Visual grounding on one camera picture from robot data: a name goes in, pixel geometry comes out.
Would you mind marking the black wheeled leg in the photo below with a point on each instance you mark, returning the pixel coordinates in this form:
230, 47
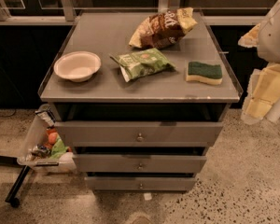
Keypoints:
11, 197

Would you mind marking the grey top drawer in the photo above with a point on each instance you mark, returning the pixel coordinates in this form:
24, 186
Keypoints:
138, 133

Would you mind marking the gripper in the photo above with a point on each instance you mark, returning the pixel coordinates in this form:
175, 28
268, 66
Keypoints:
274, 37

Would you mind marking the grey drawer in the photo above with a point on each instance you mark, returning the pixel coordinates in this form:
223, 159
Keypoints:
139, 163
138, 133
112, 183

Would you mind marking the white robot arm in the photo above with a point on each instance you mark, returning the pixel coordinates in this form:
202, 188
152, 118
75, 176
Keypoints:
263, 90

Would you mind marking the green packet in bin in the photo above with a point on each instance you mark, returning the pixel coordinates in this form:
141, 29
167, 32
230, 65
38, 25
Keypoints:
58, 149

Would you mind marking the green yellow sponge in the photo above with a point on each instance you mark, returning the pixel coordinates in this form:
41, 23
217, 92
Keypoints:
205, 73

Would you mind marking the grey bottom drawer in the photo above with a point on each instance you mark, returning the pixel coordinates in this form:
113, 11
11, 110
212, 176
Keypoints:
112, 183

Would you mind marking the green chip bag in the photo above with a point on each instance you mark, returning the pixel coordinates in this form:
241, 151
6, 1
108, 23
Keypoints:
142, 63

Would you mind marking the white paper bowl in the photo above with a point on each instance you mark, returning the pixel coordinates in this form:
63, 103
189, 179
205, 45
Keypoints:
77, 66

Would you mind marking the brown chip bag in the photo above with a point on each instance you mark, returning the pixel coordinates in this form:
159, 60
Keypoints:
163, 30

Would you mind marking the grey drawer cabinet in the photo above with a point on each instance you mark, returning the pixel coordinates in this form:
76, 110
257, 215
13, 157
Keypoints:
163, 97

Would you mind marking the orange fruit in bin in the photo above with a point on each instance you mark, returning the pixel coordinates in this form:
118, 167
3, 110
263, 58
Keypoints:
53, 138

